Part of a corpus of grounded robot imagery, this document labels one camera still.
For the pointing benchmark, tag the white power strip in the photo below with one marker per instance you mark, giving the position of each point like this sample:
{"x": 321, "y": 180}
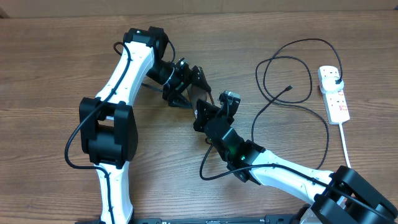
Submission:
{"x": 335, "y": 102}

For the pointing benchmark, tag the Galaxy S25 Ultra smartphone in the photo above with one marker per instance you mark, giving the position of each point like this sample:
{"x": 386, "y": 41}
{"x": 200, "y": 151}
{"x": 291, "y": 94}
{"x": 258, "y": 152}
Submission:
{"x": 195, "y": 93}

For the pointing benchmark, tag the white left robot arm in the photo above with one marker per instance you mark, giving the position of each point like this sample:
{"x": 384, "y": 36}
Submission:
{"x": 106, "y": 138}

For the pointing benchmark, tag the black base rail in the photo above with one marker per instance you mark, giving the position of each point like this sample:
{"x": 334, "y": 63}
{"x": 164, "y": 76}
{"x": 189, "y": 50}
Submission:
{"x": 268, "y": 219}

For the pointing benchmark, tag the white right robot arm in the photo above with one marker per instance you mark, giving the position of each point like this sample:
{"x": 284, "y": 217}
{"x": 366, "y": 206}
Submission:
{"x": 342, "y": 196}

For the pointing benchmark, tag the white charger plug adapter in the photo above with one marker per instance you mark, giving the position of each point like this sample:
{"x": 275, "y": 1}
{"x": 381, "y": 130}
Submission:
{"x": 331, "y": 84}

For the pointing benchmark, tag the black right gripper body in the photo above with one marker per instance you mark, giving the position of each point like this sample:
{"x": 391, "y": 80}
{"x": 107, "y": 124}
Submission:
{"x": 230, "y": 119}

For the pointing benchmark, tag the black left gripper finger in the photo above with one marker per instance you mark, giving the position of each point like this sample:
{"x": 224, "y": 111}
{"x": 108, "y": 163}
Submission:
{"x": 176, "y": 99}
{"x": 198, "y": 79}

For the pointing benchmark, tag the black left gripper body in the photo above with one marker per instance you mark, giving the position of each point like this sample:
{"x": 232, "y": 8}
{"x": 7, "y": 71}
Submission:
{"x": 170, "y": 78}

